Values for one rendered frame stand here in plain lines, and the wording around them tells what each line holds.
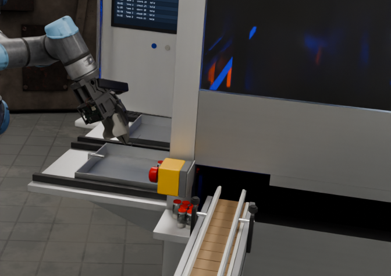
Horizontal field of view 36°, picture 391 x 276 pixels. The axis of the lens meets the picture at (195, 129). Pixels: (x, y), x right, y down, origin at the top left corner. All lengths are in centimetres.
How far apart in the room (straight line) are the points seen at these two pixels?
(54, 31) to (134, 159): 56
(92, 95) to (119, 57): 108
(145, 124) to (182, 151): 73
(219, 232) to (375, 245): 42
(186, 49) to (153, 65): 111
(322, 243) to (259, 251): 17
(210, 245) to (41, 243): 197
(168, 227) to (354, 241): 47
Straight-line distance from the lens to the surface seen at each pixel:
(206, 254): 130
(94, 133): 213
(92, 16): 513
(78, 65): 153
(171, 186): 146
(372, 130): 148
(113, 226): 337
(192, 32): 144
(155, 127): 221
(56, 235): 329
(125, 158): 190
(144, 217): 174
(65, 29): 152
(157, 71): 255
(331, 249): 159
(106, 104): 155
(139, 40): 256
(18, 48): 156
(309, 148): 148
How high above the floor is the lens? 158
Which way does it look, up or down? 18 degrees down
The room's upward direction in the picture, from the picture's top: 4 degrees clockwise
